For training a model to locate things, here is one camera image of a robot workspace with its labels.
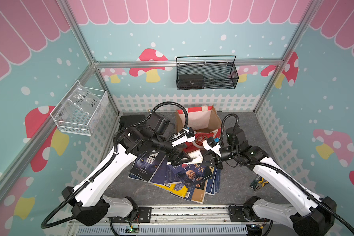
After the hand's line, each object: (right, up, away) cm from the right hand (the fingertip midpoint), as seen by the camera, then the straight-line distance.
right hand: (198, 160), depth 65 cm
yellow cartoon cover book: (-9, -19, +14) cm, 26 cm away
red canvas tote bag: (+8, +18, +32) cm, 37 cm away
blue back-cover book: (-36, -14, +21) cm, 44 cm away
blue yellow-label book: (+10, -17, +16) cm, 26 cm away
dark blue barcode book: (-20, -13, +20) cm, 31 cm away
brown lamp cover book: (+2, -20, +13) cm, 24 cm away
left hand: (-6, +3, -4) cm, 8 cm away
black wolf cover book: (-29, -9, +23) cm, 38 cm away
